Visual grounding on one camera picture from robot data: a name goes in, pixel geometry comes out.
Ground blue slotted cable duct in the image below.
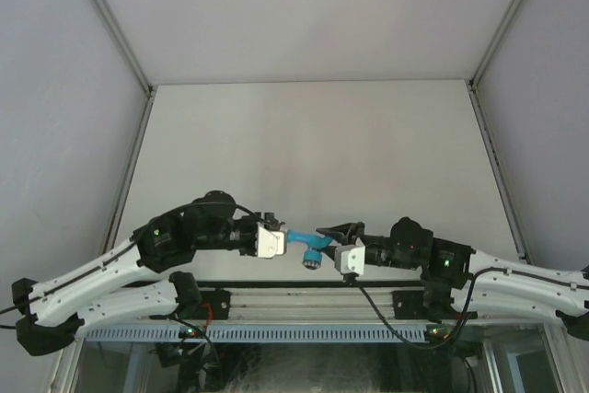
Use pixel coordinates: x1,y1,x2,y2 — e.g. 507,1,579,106
86,323,426,343

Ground aluminium frame post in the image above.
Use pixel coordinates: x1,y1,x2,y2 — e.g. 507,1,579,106
62,0,153,93
468,0,553,90

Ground black camera cable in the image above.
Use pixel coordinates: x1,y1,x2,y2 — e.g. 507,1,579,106
0,199,263,332
349,271,493,348

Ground right aluminium frame post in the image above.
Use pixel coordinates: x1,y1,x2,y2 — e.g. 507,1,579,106
468,0,553,90

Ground black right camera cable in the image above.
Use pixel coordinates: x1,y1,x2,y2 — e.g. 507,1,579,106
349,271,493,348

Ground aluminium front rail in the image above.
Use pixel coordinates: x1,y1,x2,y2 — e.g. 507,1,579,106
114,280,461,323

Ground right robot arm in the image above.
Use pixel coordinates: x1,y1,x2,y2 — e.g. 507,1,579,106
318,217,588,341

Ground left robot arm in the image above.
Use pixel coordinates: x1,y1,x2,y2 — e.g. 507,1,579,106
11,191,287,356

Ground black left camera cable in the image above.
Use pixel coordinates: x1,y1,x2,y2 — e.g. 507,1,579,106
0,199,263,332

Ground left aluminium frame post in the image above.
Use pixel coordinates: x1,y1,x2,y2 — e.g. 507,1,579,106
62,0,153,93

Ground blue water faucet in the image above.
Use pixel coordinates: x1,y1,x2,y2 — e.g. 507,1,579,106
288,230,332,271

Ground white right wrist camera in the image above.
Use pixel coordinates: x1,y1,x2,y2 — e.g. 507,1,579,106
334,243,365,276

